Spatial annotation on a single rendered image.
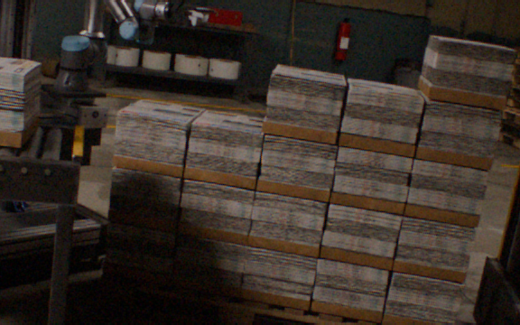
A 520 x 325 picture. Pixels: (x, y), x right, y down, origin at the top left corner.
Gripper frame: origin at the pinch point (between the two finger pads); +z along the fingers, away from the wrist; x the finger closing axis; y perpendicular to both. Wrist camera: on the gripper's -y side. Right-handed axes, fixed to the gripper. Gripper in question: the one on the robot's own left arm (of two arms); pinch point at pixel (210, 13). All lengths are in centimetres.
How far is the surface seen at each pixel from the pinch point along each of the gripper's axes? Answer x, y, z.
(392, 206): 32, 56, 93
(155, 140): 49, 44, 0
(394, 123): 27, 25, 88
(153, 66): -489, 162, -255
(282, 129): 37, 33, 47
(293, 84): 34, 15, 49
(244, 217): 44, 69, 38
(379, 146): 30, 34, 84
